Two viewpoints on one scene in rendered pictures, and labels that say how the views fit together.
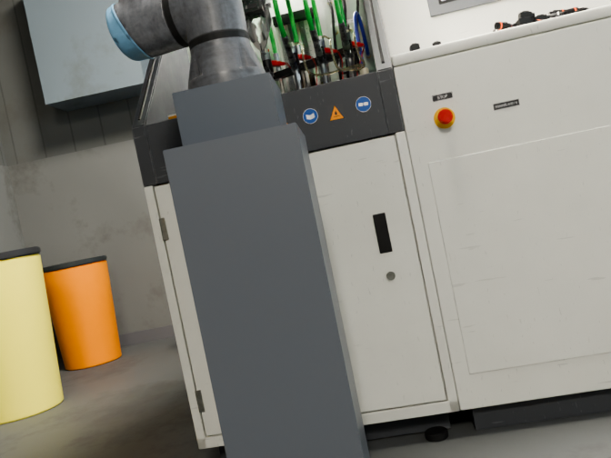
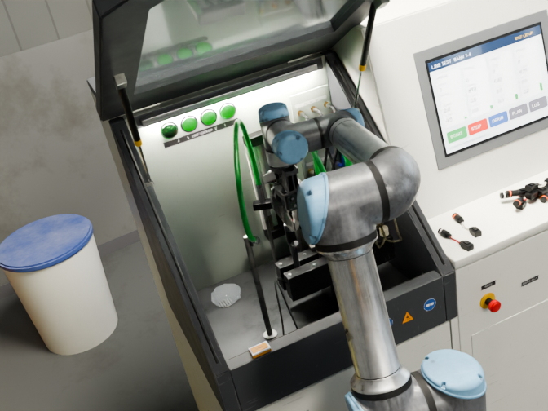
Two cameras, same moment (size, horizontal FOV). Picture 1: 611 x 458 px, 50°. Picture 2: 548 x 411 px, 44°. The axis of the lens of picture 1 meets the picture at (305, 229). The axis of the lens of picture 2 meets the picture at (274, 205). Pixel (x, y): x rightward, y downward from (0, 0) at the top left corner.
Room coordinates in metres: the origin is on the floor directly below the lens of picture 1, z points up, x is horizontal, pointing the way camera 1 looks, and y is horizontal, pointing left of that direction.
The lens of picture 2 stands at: (0.56, 0.74, 2.07)
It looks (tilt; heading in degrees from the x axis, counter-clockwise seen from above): 29 degrees down; 334
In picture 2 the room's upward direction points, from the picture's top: 12 degrees counter-clockwise
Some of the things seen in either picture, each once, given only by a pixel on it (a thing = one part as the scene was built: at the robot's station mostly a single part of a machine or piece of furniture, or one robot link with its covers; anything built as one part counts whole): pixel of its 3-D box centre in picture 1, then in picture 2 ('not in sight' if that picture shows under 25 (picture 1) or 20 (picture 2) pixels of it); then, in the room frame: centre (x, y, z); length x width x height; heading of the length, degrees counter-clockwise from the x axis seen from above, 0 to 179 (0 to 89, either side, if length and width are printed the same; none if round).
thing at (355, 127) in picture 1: (265, 130); (341, 340); (1.73, 0.05, 0.87); 0.62 x 0.04 x 0.16; 81
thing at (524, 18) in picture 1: (538, 18); (540, 188); (1.70, -0.69, 1.01); 0.23 x 0.11 x 0.06; 81
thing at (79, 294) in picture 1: (83, 312); not in sight; (3.91, 1.39, 0.31); 0.39 x 0.39 x 0.61
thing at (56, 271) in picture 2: not in sight; (63, 285); (3.60, 0.48, 0.28); 0.47 x 0.47 x 0.57
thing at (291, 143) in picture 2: not in sight; (293, 140); (1.81, 0.04, 1.43); 0.11 x 0.11 x 0.08; 72
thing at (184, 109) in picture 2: not in sight; (232, 94); (2.23, -0.03, 1.43); 0.54 x 0.03 x 0.02; 81
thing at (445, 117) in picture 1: (445, 117); (492, 303); (1.62, -0.39, 0.80); 0.05 x 0.04 x 0.05; 81
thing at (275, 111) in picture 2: not in sight; (276, 127); (1.90, 0.02, 1.43); 0.09 x 0.08 x 0.11; 162
